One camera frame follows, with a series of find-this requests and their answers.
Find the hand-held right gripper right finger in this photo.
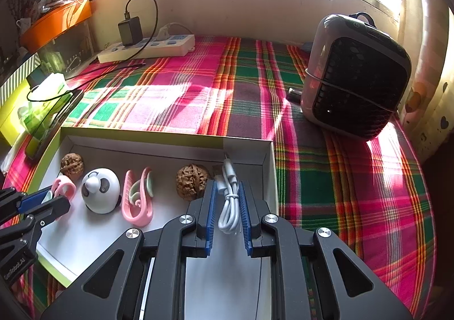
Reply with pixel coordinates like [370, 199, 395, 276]
[238, 180, 414, 320]

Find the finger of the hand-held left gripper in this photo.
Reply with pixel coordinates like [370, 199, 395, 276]
[0, 187, 54, 225]
[0, 196, 72, 257]

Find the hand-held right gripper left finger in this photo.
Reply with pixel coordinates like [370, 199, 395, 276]
[40, 179, 218, 320]

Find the white charging cable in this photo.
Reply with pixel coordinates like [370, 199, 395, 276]
[217, 151, 245, 234]

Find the pink silicone clip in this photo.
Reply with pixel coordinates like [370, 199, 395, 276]
[121, 167, 155, 227]
[50, 175, 77, 200]

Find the brown walnut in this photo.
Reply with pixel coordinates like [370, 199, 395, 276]
[60, 153, 85, 176]
[176, 163, 211, 202]

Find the white panda mini fan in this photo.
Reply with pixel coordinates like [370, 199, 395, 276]
[81, 168, 121, 214]

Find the green and white cardboard box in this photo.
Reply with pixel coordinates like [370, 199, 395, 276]
[26, 125, 281, 320]

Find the black smartphone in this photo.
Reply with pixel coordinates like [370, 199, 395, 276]
[24, 89, 84, 161]

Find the yellow-green box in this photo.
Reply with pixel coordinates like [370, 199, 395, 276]
[0, 79, 32, 147]

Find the green tissue pack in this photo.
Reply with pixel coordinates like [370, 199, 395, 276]
[18, 72, 70, 132]

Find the striped lid box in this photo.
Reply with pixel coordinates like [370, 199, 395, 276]
[0, 52, 41, 108]

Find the clear glass tank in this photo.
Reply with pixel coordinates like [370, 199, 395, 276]
[37, 20, 96, 74]

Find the grey portable heater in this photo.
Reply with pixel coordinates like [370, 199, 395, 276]
[301, 12, 413, 143]

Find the orange tray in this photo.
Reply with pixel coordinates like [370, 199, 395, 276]
[19, 0, 93, 53]

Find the white power strip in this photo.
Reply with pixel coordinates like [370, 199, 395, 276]
[97, 34, 196, 64]

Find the white plug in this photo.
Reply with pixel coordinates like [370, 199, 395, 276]
[158, 22, 192, 42]

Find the black charger adapter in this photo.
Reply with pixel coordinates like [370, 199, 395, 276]
[118, 16, 143, 46]

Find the heart print curtain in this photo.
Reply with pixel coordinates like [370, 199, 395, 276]
[395, 0, 454, 161]

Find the black charger cable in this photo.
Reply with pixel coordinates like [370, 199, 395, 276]
[26, 0, 159, 102]

